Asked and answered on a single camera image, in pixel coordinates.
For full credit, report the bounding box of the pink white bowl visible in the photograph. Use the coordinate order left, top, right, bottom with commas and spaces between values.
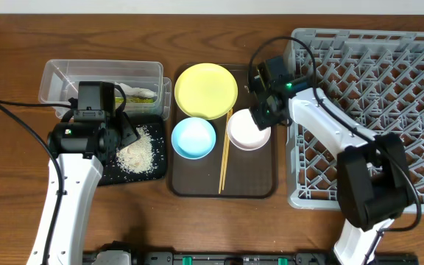
227, 109, 272, 151

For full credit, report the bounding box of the green orange snack wrapper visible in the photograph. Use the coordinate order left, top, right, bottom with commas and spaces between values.
115, 96, 156, 104

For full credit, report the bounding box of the white tissue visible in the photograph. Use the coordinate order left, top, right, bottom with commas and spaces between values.
116, 83, 158, 99

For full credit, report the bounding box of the light blue bowl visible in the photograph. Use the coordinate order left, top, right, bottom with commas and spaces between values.
172, 117, 216, 160

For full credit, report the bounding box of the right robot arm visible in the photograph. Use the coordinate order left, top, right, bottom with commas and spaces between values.
247, 57, 420, 264

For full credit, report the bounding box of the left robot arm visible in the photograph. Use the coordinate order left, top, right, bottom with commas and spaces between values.
28, 81, 140, 264

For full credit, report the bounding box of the black waste tray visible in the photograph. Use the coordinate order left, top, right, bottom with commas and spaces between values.
98, 116, 168, 186

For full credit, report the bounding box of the grey dishwasher rack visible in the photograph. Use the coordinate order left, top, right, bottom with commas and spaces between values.
284, 28, 424, 213

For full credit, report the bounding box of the spilled rice pile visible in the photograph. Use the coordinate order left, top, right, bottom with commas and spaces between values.
116, 126, 156, 174

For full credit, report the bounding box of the lower clear plastic bin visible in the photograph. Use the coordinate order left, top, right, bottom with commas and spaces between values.
49, 77, 172, 120

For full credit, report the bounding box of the clear plastic bin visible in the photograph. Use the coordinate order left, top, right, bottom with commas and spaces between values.
38, 60, 164, 105
49, 77, 172, 120

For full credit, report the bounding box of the upper clear plastic bin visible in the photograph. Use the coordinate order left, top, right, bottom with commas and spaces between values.
38, 60, 164, 105

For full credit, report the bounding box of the yellow plate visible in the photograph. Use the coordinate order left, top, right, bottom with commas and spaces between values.
174, 63, 239, 120

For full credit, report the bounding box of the dark brown serving tray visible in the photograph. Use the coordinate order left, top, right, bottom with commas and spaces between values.
169, 64, 277, 199

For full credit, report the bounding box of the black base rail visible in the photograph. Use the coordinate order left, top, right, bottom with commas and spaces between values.
82, 241, 419, 265

